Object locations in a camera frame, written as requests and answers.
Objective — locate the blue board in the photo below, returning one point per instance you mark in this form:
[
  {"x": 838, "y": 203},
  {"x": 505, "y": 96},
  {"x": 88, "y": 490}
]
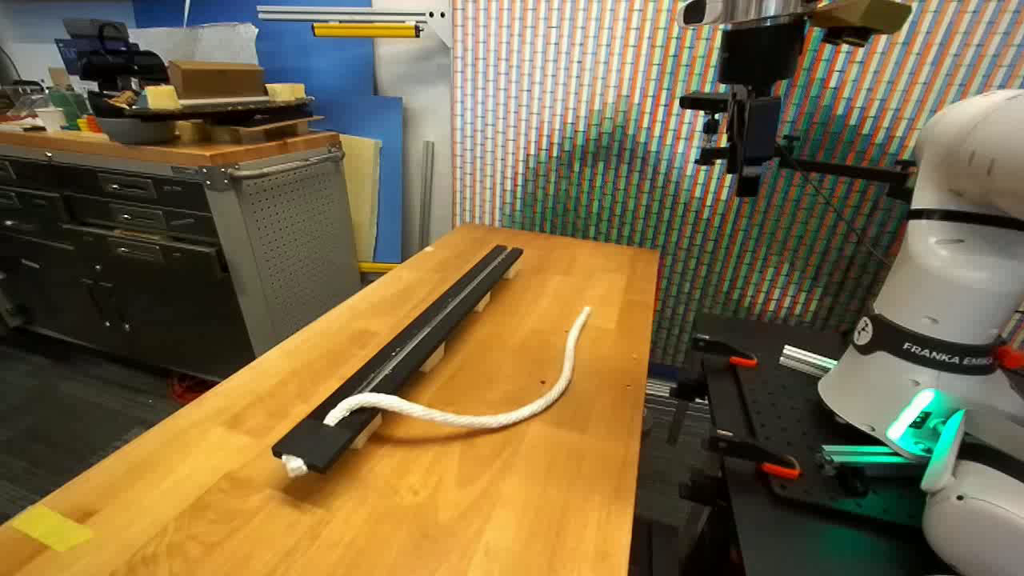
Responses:
[{"x": 340, "y": 96}]

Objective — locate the black equipment pile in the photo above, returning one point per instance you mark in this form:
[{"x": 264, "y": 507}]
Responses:
[{"x": 114, "y": 60}]

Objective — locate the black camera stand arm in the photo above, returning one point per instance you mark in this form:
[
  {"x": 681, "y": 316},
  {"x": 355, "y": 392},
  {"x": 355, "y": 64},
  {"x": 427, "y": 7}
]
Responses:
[{"x": 843, "y": 168}]

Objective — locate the yellow bar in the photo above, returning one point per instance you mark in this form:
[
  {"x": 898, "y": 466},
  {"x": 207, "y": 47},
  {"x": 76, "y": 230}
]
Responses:
[{"x": 367, "y": 30}]

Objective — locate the grey perforated metal cabinet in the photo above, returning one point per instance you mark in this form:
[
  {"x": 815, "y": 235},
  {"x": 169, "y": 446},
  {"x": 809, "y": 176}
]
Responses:
[{"x": 298, "y": 246}]

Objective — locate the pale foam block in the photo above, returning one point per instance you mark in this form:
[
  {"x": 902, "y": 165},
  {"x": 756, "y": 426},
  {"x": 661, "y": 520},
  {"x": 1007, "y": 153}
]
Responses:
[
  {"x": 162, "y": 96},
  {"x": 286, "y": 95}
]

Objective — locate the striped colourful backdrop panel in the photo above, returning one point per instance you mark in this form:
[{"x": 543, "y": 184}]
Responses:
[{"x": 595, "y": 140}]

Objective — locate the black camera on stand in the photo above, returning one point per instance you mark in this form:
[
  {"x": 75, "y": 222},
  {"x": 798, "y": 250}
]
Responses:
[{"x": 706, "y": 105}]

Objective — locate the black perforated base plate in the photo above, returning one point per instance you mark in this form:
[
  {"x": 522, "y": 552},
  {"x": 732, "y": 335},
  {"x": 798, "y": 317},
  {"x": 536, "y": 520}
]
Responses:
[{"x": 787, "y": 522}]

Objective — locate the tan wrist camera mount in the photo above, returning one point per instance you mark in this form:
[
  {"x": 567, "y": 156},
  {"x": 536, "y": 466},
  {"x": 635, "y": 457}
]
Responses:
[{"x": 868, "y": 15}]

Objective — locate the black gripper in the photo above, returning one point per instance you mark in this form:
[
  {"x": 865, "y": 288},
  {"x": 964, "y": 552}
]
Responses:
[{"x": 759, "y": 51}]

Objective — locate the pale wooden support block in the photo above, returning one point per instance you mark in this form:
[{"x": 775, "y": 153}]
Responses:
[
  {"x": 435, "y": 359},
  {"x": 291, "y": 466},
  {"x": 485, "y": 301},
  {"x": 367, "y": 430}
]

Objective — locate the brown wooden box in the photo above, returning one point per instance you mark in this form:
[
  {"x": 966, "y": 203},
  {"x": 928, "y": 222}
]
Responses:
[{"x": 215, "y": 81}]

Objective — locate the long black grooved rail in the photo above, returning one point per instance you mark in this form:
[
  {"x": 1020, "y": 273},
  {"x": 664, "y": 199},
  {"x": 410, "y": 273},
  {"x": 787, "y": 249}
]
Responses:
[{"x": 427, "y": 325}]

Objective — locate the yellow tape patch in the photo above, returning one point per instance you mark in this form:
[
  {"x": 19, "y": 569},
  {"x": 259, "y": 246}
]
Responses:
[{"x": 48, "y": 526}]

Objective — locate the silver metal bar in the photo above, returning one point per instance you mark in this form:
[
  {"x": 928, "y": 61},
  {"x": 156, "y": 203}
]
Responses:
[{"x": 808, "y": 359}]

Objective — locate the black flat board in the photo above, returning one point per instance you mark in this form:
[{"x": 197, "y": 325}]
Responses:
[{"x": 213, "y": 106}]

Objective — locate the beige panel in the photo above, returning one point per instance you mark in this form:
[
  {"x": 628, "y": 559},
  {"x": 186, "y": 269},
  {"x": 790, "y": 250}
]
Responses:
[{"x": 363, "y": 192}]

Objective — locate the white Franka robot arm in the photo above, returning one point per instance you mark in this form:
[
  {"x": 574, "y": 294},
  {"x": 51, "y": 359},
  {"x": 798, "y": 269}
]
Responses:
[{"x": 960, "y": 278}]

